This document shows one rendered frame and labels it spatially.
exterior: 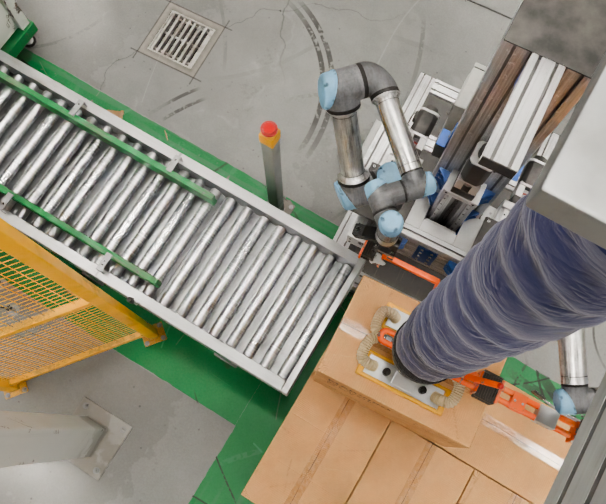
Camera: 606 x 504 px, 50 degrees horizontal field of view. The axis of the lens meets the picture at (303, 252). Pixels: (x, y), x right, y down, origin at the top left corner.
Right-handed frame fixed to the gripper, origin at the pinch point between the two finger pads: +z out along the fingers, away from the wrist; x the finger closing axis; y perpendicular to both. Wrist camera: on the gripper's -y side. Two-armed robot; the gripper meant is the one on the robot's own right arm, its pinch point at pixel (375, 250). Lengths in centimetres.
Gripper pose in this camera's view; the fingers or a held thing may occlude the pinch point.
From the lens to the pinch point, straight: 236.4
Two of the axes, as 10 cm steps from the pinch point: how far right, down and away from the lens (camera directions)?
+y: 8.9, 4.3, -1.4
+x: 4.5, -8.6, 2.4
